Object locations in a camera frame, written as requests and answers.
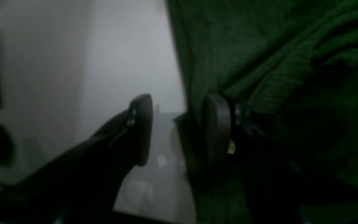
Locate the dark green t-shirt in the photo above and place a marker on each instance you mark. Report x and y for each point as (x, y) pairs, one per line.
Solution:
(291, 65)

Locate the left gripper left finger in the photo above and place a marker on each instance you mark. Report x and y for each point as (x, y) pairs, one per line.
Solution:
(81, 185)

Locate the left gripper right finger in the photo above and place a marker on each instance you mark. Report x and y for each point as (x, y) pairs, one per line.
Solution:
(278, 190)

